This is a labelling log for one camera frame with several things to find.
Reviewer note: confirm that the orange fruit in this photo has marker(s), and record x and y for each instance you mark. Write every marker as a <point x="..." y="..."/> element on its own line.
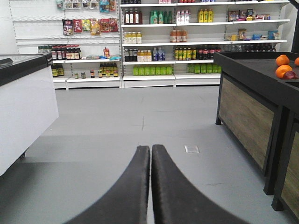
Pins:
<point x="282" y="60"/>
<point x="281" y="70"/>

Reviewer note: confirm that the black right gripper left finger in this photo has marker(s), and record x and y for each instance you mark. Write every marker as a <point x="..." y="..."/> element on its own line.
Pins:
<point x="126" y="202"/>

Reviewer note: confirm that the black wooden produce stand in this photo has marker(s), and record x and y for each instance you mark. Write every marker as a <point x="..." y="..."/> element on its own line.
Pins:
<point x="262" y="113"/>

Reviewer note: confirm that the silver floor outlet plate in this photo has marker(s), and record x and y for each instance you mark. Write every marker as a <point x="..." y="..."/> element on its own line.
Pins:
<point x="191" y="149"/>

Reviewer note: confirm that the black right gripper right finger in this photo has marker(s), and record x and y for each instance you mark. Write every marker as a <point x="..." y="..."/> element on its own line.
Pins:
<point x="176" y="200"/>

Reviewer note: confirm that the white supermarket shelving unit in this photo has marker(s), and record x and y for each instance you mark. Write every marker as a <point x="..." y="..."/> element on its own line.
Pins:
<point x="38" y="23"/>

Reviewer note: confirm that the red apple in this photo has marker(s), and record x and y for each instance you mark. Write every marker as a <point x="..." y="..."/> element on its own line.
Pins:
<point x="290" y="75"/>

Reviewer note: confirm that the white chest freezer black rim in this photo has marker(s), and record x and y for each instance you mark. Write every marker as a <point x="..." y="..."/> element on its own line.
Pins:
<point x="28" y="103"/>

